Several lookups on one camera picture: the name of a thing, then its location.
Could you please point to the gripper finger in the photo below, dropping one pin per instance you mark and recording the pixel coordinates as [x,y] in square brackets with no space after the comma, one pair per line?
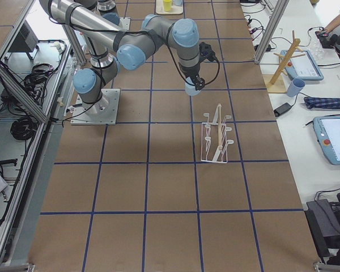
[197,82]

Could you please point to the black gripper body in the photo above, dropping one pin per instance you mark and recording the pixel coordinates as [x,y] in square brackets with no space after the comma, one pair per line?
[190,72]

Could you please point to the light blue ikea cup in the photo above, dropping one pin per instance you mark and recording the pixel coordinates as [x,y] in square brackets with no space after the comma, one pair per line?
[190,87]

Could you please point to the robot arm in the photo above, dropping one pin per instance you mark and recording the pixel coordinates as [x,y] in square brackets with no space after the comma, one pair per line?
[105,8]
[112,47]

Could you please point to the yellow cup on tray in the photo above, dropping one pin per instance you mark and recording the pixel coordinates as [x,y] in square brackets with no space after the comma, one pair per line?
[167,5]

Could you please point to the blue cup on desk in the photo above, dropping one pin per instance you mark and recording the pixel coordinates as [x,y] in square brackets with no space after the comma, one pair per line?
[295,87]

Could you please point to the cream serving tray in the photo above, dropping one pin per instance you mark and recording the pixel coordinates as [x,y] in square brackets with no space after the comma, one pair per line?
[176,10]

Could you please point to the black power adapter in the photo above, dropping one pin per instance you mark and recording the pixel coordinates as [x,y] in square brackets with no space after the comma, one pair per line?
[282,109]

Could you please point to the teach pendant far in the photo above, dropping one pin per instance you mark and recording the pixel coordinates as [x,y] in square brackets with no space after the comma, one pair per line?
[302,65]

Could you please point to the teach pendant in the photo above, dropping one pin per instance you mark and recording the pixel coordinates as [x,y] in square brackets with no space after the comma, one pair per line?
[327,130]
[302,65]

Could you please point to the blue patterned pouch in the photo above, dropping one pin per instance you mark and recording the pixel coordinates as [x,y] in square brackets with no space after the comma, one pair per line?
[322,103]

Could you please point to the teach pendant near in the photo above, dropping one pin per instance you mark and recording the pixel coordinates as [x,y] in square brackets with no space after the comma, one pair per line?
[327,130]

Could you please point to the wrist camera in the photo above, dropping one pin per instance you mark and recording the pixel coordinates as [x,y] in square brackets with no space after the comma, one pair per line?
[206,52]

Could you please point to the white wire cup rack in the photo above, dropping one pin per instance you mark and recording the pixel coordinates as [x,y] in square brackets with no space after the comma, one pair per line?
[214,139]

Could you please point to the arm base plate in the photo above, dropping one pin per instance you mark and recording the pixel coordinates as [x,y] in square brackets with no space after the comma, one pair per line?
[103,112]
[125,23]

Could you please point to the aluminium frame post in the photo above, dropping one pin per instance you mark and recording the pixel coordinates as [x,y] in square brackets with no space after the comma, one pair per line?
[270,29]

